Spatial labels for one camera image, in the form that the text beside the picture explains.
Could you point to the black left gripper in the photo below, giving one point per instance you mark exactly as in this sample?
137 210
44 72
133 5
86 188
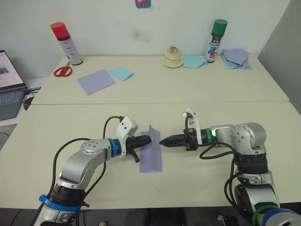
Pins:
132 144

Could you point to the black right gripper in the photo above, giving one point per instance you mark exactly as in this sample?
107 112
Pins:
191 140

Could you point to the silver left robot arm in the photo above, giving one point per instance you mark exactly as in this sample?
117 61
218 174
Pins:
75 164

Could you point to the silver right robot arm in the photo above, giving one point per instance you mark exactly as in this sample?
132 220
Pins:
247 134

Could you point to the folded cyan paper sheet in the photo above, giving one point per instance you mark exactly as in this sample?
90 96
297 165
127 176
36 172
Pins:
121 73

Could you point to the flat purple paper sheet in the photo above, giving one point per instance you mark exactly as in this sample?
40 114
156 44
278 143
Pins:
96 81

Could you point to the green capped spray can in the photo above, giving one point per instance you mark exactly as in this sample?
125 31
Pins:
215 44

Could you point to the blue label tag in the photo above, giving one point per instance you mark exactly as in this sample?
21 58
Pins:
34 89

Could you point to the red capped spray can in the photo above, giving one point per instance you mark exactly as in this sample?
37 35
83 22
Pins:
68 44

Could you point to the grey partition panel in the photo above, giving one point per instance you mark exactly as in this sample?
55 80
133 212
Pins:
282 58

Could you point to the grey open laptop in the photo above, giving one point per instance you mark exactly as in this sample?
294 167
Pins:
9 94

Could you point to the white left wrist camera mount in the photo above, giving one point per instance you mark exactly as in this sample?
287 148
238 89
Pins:
124 128

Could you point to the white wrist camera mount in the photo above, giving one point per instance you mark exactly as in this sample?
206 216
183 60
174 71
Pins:
198 134
124 128

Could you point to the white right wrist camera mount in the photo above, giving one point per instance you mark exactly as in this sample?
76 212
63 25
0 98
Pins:
198 134

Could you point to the blue red wall sticker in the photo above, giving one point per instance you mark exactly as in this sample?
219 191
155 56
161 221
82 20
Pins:
144 3

